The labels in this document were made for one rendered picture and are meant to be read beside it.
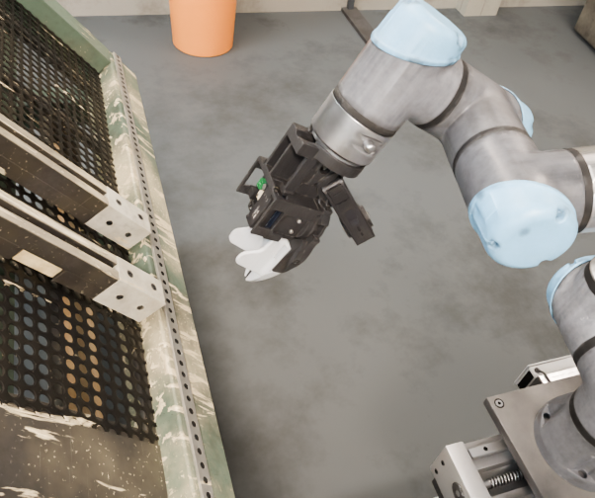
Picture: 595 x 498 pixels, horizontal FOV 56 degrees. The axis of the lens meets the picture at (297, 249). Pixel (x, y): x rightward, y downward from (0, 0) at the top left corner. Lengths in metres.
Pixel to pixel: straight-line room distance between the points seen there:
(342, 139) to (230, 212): 2.13
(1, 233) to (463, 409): 1.73
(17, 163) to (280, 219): 0.66
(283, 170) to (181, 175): 2.28
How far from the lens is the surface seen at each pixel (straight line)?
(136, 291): 1.11
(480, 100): 0.57
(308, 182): 0.60
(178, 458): 1.03
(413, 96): 0.54
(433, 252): 2.70
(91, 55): 1.89
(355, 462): 2.04
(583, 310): 0.93
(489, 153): 0.52
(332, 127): 0.55
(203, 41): 3.75
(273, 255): 0.65
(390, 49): 0.53
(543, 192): 0.48
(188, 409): 1.07
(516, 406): 1.03
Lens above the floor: 1.85
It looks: 47 degrees down
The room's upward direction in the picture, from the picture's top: 10 degrees clockwise
